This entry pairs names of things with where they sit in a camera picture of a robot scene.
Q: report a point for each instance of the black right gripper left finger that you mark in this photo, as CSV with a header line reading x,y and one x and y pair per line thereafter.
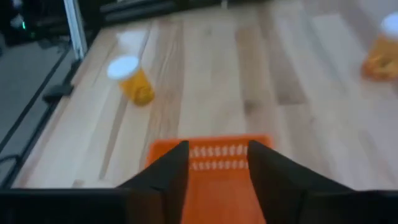
x,y
168,180

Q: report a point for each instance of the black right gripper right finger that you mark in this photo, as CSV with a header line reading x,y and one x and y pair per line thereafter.
x,y
273,183

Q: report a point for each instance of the amber pill bottle white cap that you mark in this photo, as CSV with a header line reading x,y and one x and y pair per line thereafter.
x,y
136,85
382,59

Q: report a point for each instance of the orange plastic basket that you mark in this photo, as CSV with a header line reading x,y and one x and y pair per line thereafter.
x,y
217,199

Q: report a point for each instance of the black table edge clamp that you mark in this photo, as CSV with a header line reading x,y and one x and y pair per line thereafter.
x,y
57,92

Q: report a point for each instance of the white metal frame post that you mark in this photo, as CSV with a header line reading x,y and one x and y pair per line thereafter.
x,y
76,28

